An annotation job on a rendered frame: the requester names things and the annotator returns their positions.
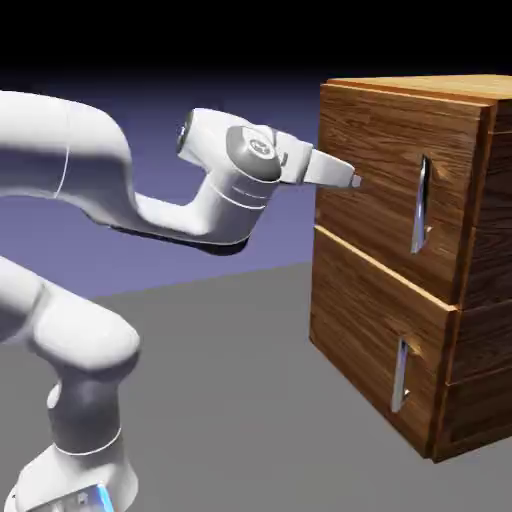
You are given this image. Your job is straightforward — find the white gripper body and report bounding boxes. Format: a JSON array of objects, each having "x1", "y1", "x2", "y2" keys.
[{"x1": 302, "y1": 148, "x2": 356, "y2": 189}]

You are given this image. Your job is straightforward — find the large wooden cabinet door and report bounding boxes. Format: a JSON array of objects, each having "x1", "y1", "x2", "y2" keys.
[{"x1": 314, "y1": 82, "x2": 493, "y2": 307}]

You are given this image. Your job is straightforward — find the wooden cabinet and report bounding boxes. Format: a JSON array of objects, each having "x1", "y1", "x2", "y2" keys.
[{"x1": 308, "y1": 74, "x2": 512, "y2": 464}]

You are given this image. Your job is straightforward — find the small wooden cabinet door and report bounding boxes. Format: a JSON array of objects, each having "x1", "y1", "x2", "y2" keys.
[{"x1": 308, "y1": 224, "x2": 459, "y2": 459}]

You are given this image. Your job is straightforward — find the long silver door handle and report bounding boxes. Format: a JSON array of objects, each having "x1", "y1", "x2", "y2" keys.
[{"x1": 410, "y1": 153, "x2": 434, "y2": 256}]

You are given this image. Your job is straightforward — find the short silver door handle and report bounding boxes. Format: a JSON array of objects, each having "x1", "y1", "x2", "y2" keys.
[{"x1": 390, "y1": 335, "x2": 412, "y2": 414}]

